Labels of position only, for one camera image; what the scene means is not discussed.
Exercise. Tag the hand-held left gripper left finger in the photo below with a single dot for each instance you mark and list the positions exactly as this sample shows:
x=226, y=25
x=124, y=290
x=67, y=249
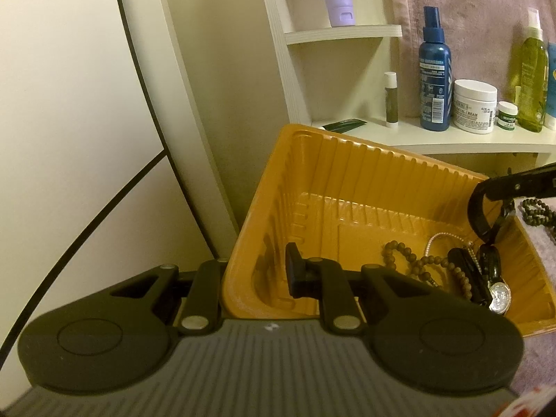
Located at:
x=208, y=278

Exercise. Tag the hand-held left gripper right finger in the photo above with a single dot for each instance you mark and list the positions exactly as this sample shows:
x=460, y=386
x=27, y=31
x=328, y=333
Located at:
x=295, y=273

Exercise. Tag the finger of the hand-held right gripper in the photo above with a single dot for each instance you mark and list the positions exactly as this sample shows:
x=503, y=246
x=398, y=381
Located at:
x=521, y=186

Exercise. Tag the black hair clip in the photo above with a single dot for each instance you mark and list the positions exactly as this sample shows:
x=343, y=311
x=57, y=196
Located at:
x=467, y=269

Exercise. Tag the orange ribbed plastic tray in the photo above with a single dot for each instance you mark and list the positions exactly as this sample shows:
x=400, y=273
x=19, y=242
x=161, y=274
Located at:
x=347, y=182

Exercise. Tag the small green label jar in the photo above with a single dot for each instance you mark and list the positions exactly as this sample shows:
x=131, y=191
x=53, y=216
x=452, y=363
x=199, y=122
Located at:
x=507, y=117

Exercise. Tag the white cream jar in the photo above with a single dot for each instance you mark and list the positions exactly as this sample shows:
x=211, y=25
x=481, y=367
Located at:
x=474, y=108

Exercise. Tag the cream wooden shelf unit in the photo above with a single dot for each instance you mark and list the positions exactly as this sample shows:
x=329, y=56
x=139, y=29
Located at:
x=434, y=139

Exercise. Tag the blue and white tube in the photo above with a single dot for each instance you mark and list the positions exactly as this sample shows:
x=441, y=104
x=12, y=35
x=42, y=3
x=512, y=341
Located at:
x=551, y=87

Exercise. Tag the green spray bottle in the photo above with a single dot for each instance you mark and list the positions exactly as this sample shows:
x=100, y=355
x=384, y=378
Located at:
x=532, y=82

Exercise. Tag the blue spray bottle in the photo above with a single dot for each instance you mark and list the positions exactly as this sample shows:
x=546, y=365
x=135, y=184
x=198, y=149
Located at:
x=435, y=87

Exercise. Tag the white and green lip balm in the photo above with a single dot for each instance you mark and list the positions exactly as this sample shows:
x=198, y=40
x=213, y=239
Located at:
x=391, y=104

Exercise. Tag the dark green tube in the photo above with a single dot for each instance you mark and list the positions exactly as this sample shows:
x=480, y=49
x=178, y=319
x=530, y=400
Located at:
x=347, y=125

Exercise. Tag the lavender table towel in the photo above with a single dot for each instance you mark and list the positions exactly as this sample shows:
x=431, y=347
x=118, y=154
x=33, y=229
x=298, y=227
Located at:
x=545, y=356

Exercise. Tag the pink hanging towel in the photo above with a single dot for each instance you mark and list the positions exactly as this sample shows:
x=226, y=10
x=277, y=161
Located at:
x=478, y=8

